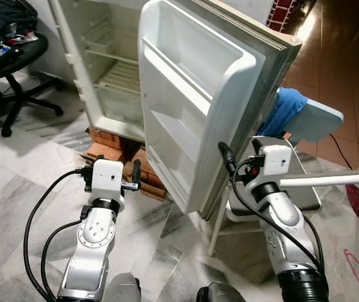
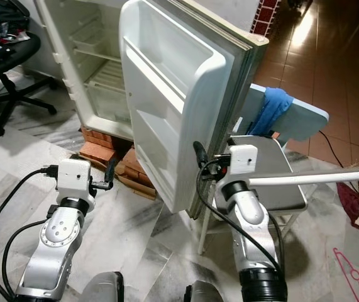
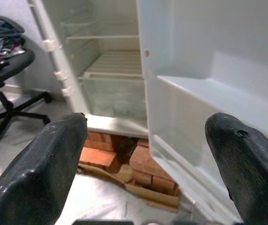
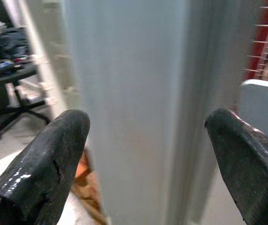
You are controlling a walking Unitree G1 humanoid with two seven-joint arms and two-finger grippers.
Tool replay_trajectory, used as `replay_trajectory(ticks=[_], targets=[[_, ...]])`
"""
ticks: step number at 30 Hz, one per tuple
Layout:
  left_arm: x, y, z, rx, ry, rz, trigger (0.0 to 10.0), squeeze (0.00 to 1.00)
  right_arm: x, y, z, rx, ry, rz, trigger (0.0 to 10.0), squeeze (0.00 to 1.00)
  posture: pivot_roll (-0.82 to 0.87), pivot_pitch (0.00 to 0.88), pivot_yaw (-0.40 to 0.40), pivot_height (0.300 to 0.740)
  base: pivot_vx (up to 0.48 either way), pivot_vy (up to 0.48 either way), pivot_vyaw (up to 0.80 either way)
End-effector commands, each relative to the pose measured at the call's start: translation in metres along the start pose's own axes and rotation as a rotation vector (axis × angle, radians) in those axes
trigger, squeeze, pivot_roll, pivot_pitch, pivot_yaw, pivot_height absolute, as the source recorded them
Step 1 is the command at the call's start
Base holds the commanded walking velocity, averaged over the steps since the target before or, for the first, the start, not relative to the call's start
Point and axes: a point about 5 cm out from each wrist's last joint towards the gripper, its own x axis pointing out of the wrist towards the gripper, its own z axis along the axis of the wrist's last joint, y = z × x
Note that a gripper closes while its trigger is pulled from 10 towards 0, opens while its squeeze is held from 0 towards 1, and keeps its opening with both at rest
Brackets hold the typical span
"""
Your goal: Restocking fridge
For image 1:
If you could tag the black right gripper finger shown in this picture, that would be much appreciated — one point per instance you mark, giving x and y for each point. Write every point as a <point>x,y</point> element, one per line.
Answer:
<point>227,157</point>

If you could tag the white fridge door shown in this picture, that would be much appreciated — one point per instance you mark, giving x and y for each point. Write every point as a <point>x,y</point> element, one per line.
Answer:
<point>192,94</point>

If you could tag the white open fridge cabinet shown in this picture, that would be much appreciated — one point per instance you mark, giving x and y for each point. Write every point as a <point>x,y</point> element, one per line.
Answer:
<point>72,56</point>

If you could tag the red brick stack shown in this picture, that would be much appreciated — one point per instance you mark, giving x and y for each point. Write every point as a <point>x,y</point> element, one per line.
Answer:
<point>107,151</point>

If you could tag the blue cloth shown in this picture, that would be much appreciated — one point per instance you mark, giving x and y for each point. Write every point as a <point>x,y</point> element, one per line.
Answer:
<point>285,110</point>

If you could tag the white pole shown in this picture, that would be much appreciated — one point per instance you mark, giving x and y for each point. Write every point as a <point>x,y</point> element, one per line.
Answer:
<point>330,178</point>

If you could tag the light blue plastic board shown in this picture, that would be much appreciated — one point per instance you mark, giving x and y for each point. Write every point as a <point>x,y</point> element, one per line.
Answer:
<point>320,119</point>

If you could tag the grey left robot leg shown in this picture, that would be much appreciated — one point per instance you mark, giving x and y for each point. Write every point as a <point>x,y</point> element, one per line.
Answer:
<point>124,289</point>

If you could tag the grey robot leg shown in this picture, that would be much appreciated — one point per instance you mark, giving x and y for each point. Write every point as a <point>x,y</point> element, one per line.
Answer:
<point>124,289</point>
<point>220,293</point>

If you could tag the grey right robot leg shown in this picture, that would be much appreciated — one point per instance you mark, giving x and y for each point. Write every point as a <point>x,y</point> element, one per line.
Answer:
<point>220,293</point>

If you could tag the black office swivel chair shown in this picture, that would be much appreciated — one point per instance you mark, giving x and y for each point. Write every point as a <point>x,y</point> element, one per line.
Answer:
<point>22,56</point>

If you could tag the black bag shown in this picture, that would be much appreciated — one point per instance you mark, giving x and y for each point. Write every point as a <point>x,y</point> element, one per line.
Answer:
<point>3,16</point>

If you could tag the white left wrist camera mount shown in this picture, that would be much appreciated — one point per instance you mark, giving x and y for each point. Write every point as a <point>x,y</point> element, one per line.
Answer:
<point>107,177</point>

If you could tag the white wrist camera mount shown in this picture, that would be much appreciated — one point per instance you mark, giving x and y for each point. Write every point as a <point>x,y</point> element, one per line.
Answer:
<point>276,160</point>
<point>107,177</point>

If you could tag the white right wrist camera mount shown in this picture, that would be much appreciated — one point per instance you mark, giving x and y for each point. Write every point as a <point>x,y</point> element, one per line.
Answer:
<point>276,160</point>

